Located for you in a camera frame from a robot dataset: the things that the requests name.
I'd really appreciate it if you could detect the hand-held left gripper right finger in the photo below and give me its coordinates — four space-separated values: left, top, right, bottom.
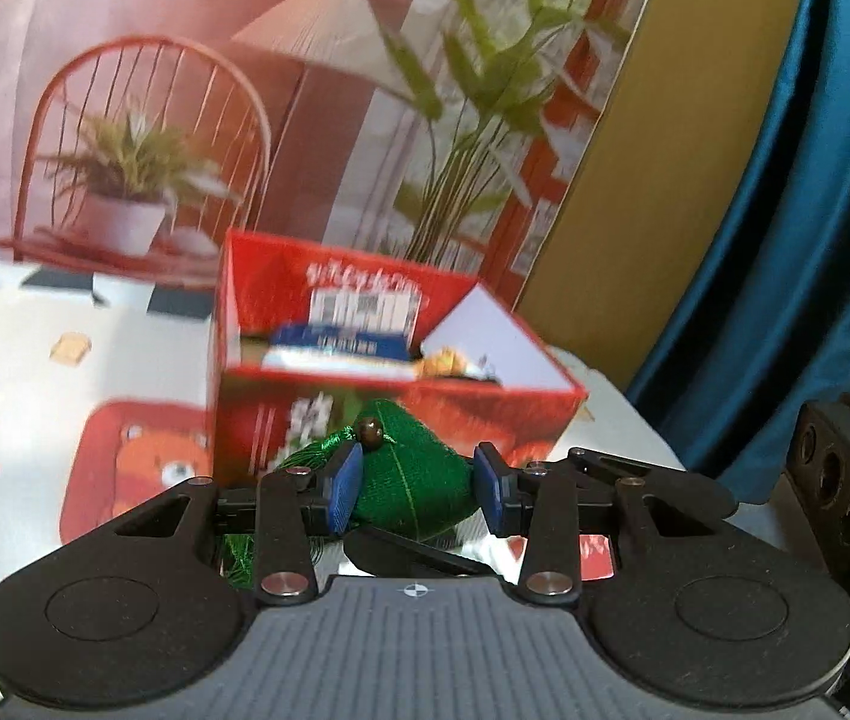
473 441 735 607

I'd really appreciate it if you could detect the printed tablecloth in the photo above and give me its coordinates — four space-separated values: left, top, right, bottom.
0 259 690 720

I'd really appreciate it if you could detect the red cardboard box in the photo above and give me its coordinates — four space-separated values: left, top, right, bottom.
209 229 589 492

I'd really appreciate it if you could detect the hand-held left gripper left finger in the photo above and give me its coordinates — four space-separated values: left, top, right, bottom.
113 440 364 607

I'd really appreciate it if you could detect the wooden panel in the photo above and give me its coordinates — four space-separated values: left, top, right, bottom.
513 0 822 395

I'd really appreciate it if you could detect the yellow brown soft toy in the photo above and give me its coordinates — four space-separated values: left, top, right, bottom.
419 345 502 385

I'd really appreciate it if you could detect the green tasselled sachet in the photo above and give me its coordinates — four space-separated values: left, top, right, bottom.
221 397 475 593

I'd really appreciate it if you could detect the teal curtain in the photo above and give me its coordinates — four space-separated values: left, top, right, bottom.
624 0 850 482

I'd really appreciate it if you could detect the printed wall backdrop cloth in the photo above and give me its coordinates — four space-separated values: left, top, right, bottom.
0 0 670 316

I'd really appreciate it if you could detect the blue and white packet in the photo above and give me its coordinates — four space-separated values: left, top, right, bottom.
260 322 427 382

